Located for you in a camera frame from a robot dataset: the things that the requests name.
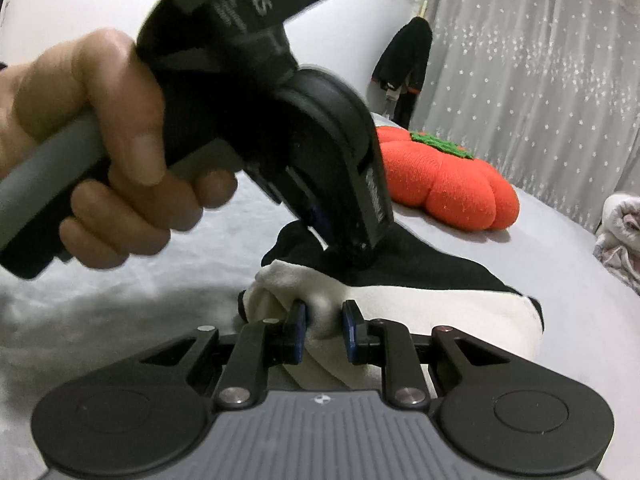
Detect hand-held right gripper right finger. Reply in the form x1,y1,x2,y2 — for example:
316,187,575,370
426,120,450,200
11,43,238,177
341,300,506,407

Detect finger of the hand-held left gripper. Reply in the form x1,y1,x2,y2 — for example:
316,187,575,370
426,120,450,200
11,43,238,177
300,200,331,251
330,160,396,268

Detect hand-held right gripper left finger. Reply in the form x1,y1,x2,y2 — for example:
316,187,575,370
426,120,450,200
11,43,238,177
141,301,307,407

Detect cream and black raglan shirt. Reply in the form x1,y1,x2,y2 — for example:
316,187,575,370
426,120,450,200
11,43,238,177
235,220,546,391

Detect black hanging clothes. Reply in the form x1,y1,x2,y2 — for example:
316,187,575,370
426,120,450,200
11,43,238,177
371,16,433,128

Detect person's left hand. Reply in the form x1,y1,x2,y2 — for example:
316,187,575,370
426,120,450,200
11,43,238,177
0,29,238,271

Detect large orange pumpkin cushion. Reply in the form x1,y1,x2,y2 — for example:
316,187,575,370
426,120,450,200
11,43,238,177
375,126,521,232

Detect grey star-print curtain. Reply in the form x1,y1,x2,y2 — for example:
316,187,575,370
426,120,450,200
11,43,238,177
405,0,640,231

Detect grey bed sheet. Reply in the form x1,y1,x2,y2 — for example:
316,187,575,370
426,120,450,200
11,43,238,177
0,110,640,480

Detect folded grey and pink quilt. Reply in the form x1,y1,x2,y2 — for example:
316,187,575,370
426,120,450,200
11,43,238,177
592,194,640,296

